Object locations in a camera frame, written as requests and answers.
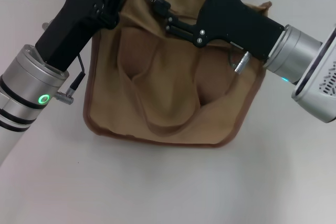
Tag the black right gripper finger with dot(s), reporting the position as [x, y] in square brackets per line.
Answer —
[181, 28]

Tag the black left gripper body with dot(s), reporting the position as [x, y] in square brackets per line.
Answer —
[73, 22]

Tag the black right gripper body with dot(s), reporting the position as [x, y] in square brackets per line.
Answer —
[231, 19]

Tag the khaki canvas food bag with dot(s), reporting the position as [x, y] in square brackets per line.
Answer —
[168, 90]

